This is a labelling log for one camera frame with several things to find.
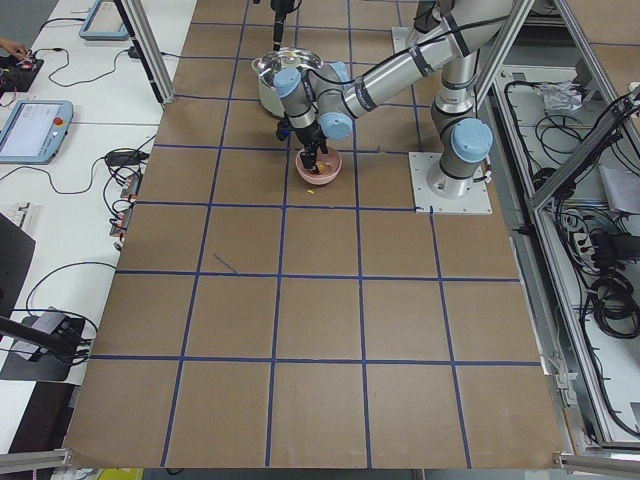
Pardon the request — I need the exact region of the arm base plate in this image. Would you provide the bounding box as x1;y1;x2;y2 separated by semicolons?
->
408;152;492;215
391;27;419;53

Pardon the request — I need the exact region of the aluminium frame post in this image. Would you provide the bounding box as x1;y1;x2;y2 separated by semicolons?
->
115;0;175;105

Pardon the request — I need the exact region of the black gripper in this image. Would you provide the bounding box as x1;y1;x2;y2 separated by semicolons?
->
275;115;325;173
272;12;286;51

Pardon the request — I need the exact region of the glass pot lid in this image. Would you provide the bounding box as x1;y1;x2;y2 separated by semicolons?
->
252;47;324;88

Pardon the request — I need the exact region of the black camera stand base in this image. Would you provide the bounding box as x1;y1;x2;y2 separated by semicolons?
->
1;309;85;382

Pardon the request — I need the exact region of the pink bowl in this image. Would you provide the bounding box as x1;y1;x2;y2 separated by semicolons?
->
295;147;343;186

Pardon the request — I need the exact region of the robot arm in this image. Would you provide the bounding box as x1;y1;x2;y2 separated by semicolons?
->
270;0;302;52
272;0;532;200

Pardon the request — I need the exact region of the blue teach pendant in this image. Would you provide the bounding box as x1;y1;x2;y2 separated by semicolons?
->
1;100;74;165
79;0;129;41

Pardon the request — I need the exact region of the black laptop power brick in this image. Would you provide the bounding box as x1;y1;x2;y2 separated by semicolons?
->
105;149;149;167

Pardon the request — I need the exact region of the pale green electric pot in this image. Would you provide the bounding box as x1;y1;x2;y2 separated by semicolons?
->
251;46;329;118

